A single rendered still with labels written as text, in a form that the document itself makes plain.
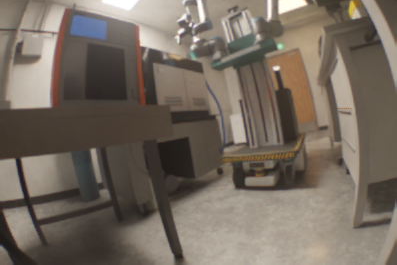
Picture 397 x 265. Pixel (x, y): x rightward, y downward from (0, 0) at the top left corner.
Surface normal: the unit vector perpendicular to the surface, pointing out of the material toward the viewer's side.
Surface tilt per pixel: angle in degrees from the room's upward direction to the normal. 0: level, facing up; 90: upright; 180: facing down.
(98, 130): 90
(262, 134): 90
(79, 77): 90
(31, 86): 90
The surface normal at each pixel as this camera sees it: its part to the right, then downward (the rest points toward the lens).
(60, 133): 0.76, -0.18
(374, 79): -0.62, 0.04
